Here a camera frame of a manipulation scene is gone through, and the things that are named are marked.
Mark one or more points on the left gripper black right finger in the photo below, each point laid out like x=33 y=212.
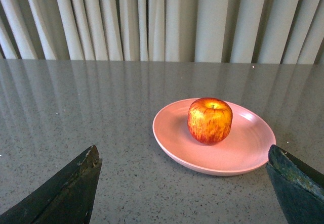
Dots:
x=298 y=187

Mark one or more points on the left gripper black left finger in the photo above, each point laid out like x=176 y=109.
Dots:
x=67 y=197

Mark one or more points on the pink plate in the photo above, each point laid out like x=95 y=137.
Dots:
x=244 y=150

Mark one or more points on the red yellow apple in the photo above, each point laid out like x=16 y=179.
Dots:
x=209 y=120

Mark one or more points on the white pleated curtain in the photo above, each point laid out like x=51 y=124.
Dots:
x=233 y=31

